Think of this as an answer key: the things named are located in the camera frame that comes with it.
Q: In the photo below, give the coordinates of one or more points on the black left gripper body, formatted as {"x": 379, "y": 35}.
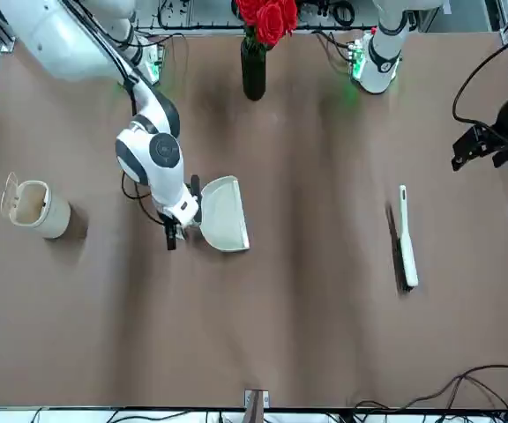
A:
{"x": 503, "y": 138}

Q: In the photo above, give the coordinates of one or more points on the red roses bunch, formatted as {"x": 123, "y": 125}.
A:
{"x": 271, "y": 20}

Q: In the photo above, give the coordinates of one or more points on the pale green dustpan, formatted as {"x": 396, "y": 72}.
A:
{"x": 225, "y": 216}

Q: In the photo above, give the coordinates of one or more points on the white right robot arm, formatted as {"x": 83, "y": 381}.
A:
{"x": 73, "y": 39}

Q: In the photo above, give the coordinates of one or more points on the white brush with black bristles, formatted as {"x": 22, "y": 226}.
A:
{"x": 408, "y": 247}

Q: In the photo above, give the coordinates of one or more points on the black vase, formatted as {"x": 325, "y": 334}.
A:
{"x": 254, "y": 70}

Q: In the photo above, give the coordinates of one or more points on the aluminium post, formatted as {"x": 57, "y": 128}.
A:
{"x": 256, "y": 407}

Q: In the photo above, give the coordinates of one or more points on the small beige lidded bin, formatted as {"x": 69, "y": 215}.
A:
{"x": 51, "y": 216}

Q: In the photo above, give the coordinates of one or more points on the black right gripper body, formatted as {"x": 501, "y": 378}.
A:
{"x": 171, "y": 240}

